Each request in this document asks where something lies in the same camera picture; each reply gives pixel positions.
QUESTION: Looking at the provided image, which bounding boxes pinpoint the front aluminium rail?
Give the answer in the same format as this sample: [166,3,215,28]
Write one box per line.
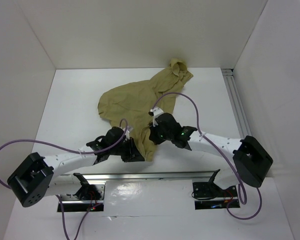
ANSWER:
[54,170,241,181]

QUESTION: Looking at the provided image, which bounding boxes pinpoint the olive yellow jacket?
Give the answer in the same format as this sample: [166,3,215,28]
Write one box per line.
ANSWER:
[97,58,193,162]

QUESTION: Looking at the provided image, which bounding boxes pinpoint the right side aluminium rail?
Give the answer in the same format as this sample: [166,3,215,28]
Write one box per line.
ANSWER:
[221,69,252,138]

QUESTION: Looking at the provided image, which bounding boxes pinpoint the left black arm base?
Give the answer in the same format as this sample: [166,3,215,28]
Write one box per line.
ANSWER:
[73,173,103,201]

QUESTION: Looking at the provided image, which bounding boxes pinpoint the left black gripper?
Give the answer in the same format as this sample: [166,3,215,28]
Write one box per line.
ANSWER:
[109,136,145,162]

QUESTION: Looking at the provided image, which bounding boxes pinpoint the aluminium rail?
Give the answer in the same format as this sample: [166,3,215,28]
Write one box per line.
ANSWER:
[54,170,241,181]
[221,69,252,138]

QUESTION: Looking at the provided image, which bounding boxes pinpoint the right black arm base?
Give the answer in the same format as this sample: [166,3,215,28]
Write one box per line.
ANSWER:
[191,169,238,201]

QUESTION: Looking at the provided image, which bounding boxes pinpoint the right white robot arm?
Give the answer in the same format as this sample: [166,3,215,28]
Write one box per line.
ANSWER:
[149,110,273,196]

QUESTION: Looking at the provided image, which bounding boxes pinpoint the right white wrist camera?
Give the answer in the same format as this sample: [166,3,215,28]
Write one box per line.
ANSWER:
[148,107,165,127]

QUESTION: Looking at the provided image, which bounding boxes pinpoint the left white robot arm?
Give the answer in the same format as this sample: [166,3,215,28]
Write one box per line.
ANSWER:
[7,127,145,208]

